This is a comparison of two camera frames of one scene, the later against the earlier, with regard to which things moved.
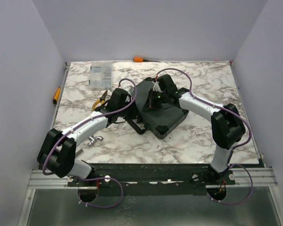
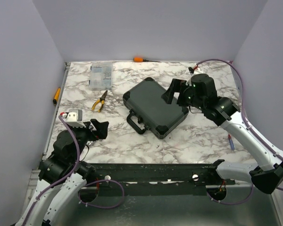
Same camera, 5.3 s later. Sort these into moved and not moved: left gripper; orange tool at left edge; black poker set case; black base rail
Moved: left gripper
Not moved: black base rail; black poker set case; orange tool at left edge
